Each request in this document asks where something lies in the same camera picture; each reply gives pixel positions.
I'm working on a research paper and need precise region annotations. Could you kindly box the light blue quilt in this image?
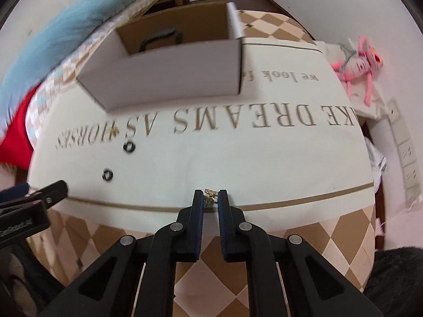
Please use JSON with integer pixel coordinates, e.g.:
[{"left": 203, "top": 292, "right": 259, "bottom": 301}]
[{"left": 1, "top": 0, "right": 136, "bottom": 137}]

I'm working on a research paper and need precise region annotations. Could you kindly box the pink panther plush toy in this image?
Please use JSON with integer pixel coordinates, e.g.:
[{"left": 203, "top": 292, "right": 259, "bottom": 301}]
[{"left": 330, "top": 36, "right": 384, "bottom": 107}]

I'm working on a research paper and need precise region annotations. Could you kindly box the white cardboard jewelry box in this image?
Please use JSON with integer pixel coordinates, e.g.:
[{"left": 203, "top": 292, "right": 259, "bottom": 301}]
[{"left": 77, "top": 2, "right": 245, "bottom": 112}]

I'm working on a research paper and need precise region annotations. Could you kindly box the white wall socket strip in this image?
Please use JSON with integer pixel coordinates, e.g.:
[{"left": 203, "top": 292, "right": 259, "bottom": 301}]
[{"left": 387, "top": 98, "right": 422, "bottom": 210}]

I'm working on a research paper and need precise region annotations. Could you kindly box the white plastic shopping bag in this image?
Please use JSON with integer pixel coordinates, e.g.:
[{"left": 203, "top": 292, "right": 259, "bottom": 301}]
[{"left": 364, "top": 137, "right": 387, "bottom": 193}]

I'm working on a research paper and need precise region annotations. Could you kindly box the dark furry stool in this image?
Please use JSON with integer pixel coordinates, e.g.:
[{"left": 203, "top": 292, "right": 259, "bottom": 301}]
[{"left": 364, "top": 247, "right": 423, "bottom": 317}]

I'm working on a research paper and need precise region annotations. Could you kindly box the red blanket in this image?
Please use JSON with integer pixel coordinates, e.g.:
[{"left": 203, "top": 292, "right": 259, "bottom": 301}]
[{"left": 0, "top": 85, "right": 39, "bottom": 170}]

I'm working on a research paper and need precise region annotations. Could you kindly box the small gold earring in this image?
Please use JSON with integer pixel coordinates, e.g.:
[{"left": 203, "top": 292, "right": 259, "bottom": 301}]
[{"left": 204, "top": 189, "right": 219, "bottom": 208}]

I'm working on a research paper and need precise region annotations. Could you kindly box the checkered tablecloth with lettering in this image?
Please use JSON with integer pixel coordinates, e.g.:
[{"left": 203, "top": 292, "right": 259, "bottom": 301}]
[{"left": 28, "top": 10, "right": 374, "bottom": 316}]

